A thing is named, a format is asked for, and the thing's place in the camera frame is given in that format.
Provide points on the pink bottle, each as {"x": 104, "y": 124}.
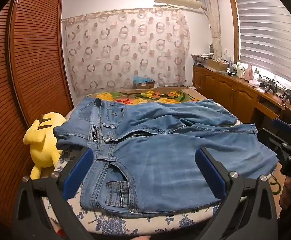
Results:
{"x": 248, "y": 73}

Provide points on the small cardboard box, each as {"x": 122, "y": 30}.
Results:
{"x": 143, "y": 85}

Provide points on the stack of newspapers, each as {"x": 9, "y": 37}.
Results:
{"x": 202, "y": 58}

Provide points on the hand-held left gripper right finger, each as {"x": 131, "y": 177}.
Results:
{"x": 210, "y": 175}

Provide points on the long wooden cabinet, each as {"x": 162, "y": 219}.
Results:
{"x": 225, "y": 90}

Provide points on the yellow plush toy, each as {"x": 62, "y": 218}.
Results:
{"x": 44, "y": 140}

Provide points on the black tripod stand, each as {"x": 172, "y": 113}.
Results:
{"x": 268, "y": 85}
{"x": 288, "y": 97}

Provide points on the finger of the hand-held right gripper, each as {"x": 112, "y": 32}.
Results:
{"x": 283, "y": 127}
{"x": 269, "y": 137}

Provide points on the wooden louvered wardrobe door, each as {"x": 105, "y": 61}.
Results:
{"x": 0, "y": 105}
{"x": 40, "y": 55}

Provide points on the beige tied window curtain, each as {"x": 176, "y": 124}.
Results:
{"x": 214, "y": 22}

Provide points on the colourful floral blanket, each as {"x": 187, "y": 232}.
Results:
{"x": 158, "y": 95}

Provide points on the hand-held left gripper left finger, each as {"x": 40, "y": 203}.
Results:
{"x": 76, "y": 175}

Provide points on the blue denim pants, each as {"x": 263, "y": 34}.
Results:
{"x": 160, "y": 155}

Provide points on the open cardboard box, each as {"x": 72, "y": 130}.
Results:
{"x": 216, "y": 64}

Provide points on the dark flat object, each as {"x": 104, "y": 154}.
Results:
{"x": 176, "y": 86}

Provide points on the blue plastic bag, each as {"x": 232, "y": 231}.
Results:
{"x": 141, "y": 78}

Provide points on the wooden window frame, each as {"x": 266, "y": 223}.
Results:
{"x": 233, "y": 25}

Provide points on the white blue floral bedsheet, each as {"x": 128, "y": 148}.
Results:
{"x": 110, "y": 223}

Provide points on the white bottle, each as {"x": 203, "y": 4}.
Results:
{"x": 240, "y": 72}

